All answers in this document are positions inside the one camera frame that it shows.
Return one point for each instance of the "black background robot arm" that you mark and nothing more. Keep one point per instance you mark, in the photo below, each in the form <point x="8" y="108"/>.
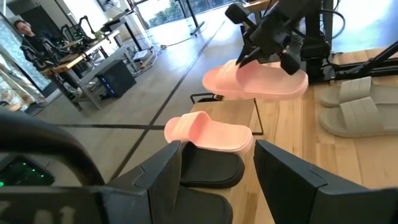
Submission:
<point x="77" y="31"/>

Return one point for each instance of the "grey rubber slide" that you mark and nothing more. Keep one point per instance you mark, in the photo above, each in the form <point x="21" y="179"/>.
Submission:
<point x="357" y="119"/>
<point x="354" y="88"/>

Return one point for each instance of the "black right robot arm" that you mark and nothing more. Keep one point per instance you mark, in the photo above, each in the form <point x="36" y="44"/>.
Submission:
<point x="314" y="46"/>

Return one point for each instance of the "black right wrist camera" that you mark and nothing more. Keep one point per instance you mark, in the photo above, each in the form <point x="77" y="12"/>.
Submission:
<point x="234" y="12"/>

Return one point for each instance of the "black computer tower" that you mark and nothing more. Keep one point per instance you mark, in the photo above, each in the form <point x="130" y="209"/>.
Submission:
<point x="116" y="79"/>

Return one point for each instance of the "black metal table frame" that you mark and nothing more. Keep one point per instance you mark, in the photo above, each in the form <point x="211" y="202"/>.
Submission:
<point x="373" y="62"/>

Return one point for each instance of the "black rubber slide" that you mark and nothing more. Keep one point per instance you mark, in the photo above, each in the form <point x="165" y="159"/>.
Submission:
<point x="205" y="208"/>
<point x="211" y="168"/>

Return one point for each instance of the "pink rubber slide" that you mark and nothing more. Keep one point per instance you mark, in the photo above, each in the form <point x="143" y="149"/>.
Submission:
<point x="214" y="133"/>
<point x="261" y="82"/>

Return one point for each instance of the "grey background desk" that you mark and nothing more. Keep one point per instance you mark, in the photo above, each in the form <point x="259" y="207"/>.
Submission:
<point x="93" y="70"/>

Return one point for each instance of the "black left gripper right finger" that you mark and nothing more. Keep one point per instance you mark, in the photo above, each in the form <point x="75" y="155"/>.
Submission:
<point x="311" y="199"/>

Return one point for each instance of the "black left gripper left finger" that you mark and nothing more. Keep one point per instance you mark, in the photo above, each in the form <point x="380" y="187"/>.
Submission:
<point x="155" y="193"/>

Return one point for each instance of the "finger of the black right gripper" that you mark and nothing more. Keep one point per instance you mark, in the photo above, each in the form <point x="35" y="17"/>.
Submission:
<point x="252" y="56"/>

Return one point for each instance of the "person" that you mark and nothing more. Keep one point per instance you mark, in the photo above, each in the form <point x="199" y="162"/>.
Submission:
<point x="29" y="40"/>

